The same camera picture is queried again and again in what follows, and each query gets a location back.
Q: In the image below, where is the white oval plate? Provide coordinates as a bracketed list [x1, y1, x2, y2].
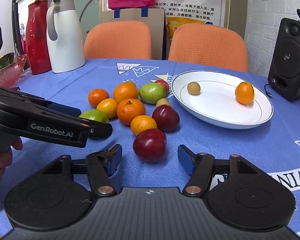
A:
[171, 70, 274, 129]

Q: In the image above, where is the right orange chair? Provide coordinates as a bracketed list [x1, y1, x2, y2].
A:
[168, 23, 248, 72]

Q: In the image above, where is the person's left hand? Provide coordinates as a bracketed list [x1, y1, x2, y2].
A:
[0, 137, 23, 183]

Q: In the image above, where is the dark red plum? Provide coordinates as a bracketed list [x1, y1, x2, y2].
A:
[133, 128, 167, 163]
[152, 105, 180, 132]

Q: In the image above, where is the left orange chair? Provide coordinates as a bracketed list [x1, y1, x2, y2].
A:
[84, 21, 152, 60]

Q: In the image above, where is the small orange front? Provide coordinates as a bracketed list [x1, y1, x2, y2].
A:
[130, 115, 157, 135]

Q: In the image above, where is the black speaker cable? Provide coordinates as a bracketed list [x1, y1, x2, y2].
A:
[264, 83, 274, 99]

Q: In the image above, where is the green apple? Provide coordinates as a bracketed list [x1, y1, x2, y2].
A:
[139, 82, 166, 105]
[79, 109, 109, 124]

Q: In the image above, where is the blue patterned tablecloth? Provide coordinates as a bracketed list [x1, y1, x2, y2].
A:
[0, 59, 300, 235]

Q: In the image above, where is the mandarin with stem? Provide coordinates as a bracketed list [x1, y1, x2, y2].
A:
[116, 99, 146, 126]

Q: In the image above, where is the black speaker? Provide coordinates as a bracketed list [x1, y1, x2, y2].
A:
[268, 9, 300, 100]

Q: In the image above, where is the dark red plum front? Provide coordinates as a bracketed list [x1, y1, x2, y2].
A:
[133, 128, 167, 163]

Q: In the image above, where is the pink glass bowl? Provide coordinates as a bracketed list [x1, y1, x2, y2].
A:
[0, 55, 27, 88]

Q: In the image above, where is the large orange back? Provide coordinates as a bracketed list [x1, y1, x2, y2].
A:
[113, 81, 139, 103]

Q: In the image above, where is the white thermos jug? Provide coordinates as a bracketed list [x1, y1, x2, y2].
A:
[46, 0, 85, 73]

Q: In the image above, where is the small yellow-orange citrus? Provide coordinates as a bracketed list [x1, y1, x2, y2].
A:
[96, 98, 118, 119]

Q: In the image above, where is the red thermos jug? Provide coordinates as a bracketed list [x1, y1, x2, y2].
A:
[26, 0, 51, 75]

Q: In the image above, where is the brown longan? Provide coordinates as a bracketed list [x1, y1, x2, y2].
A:
[156, 98, 171, 107]
[187, 81, 200, 95]

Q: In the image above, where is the yellow snack bag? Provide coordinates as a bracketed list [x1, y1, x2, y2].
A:
[166, 17, 213, 40]

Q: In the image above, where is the mandarin orange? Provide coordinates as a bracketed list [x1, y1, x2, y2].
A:
[88, 88, 109, 108]

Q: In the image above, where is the dark red plum back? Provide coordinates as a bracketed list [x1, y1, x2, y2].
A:
[152, 105, 180, 132]

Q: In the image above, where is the small red apple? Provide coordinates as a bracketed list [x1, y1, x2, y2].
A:
[155, 80, 170, 94]

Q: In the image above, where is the orange chair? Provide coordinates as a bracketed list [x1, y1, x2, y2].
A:
[84, 21, 152, 60]
[168, 23, 248, 72]

